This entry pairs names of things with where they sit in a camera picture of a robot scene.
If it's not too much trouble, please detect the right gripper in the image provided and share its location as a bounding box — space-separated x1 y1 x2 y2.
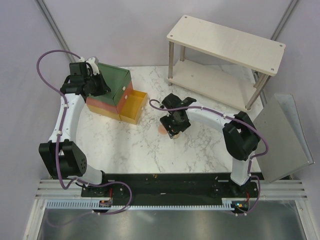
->
160 111 191 139

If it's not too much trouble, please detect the green top drawer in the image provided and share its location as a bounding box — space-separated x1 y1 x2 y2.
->
113 69 132 106

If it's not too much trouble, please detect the orange drawer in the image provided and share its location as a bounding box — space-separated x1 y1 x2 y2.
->
116 81 133 114

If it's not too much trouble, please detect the yellow bottom drawer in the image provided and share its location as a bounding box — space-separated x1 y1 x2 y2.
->
119 90 148 125

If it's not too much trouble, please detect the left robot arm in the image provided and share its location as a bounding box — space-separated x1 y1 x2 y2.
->
38 57 111 197

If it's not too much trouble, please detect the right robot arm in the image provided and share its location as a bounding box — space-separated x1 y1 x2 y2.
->
160 93 261 197

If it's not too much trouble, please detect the orange powder puff front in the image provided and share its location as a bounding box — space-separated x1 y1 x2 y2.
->
158 125 167 135

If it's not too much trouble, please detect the three-colour drawer cabinet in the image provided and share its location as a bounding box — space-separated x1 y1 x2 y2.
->
85 62 133 122

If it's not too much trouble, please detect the white two-tier shelf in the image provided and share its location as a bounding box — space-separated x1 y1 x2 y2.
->
167 15 286 112

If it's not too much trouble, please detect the grey metal box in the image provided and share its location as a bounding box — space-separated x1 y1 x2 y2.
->
253 93 314 183

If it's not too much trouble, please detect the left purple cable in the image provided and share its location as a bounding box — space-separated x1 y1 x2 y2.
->
36 49 133 216

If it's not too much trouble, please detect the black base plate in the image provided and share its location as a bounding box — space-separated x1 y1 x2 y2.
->
81 173 258 205

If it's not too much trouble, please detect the white cable duct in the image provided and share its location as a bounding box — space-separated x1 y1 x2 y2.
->
45 199 248 211

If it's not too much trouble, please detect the aluminium rail frame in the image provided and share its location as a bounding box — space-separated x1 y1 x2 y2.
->
34 178 309 200

